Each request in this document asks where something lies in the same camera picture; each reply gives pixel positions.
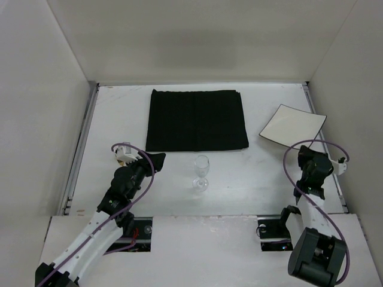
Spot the white square plate black rim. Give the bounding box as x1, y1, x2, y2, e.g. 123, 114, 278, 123
259, 104, 327, 147

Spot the black cloth placemat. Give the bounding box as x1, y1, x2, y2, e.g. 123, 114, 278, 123
145, 90, 249, 152

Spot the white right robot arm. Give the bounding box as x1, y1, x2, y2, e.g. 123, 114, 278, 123
281, 141, 350, 286

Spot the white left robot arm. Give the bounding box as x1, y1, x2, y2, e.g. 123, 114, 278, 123
35, 151, 166, 286

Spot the clear wine glass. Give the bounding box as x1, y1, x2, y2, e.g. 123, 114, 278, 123
192, 155, 210, 192

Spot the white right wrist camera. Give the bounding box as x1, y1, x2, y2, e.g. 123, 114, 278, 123
330, 157, 347, 176

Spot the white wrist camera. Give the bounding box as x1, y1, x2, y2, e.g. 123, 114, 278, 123
112, 142, 138, 166
330, 157, 347, 176

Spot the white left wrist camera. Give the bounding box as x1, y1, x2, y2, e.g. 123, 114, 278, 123
112, 142, 138, 166

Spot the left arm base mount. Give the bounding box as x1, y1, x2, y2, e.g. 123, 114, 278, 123
106, 217, 153, 254

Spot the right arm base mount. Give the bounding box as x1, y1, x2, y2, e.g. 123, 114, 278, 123
256, 205, 300, 252

